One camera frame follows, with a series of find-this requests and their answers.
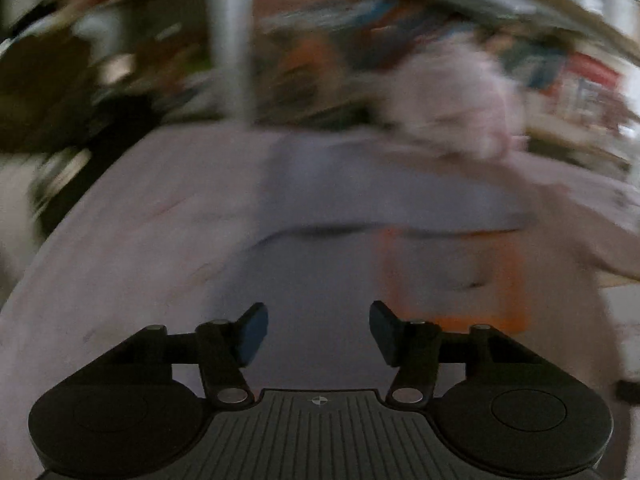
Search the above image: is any white bookshelf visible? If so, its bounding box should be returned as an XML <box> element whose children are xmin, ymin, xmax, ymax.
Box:
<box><xmin>206</xmin><ymin>0</ymin><xmax>640</xmax><ymax>128</ymax></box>

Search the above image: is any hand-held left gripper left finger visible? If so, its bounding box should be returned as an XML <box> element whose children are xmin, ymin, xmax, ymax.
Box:
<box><xmin>127</xmin><ymin>302</ymin><xmax>269</xmax><ymax>407</ymax></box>

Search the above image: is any pink white plush bunny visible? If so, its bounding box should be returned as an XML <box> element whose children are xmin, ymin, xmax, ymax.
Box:
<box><xmin>379</xmin><ymin>41</ymin><xmax>527</xmax><ymax>162</ymax></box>

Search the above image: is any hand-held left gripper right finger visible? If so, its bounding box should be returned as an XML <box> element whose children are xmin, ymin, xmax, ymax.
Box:
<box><xmin>368</xmin><ymin>300</ymin><xmax>522</xmax><ymax>407</ymax></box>

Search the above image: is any lavender knit garment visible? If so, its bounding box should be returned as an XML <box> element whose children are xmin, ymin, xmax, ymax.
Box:
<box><xmin>220</xmin><ymin>132</ymin><xmax>540</xmax><ymax>391</ymax></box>

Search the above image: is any pink cartoon desk mat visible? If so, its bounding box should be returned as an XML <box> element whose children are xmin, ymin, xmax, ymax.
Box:
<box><xmin>0</xmin><ymin>124</ymin><xmax>640</xmax><ymax>480</ymax></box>

